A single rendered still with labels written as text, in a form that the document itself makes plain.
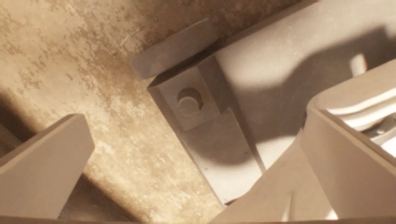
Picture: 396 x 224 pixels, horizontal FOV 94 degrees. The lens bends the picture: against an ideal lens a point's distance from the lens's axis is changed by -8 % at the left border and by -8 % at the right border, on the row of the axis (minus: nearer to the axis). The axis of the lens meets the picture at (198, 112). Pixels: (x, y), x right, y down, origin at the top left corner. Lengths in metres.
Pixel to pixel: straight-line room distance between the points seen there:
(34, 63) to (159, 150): 0.46
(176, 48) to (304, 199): 0.30
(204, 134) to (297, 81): 0.22
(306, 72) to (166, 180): 0.58
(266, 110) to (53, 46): 0.60
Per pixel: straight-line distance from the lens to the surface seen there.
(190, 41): 0.38
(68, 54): 0.68
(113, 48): 0.62
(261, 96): 0.44
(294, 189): 0.30
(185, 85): 0.37
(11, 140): 0.91
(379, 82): 0.39
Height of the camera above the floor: 0.56
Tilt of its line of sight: 66 degrees down
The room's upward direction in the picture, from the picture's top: 178 degrees counter-clockwise
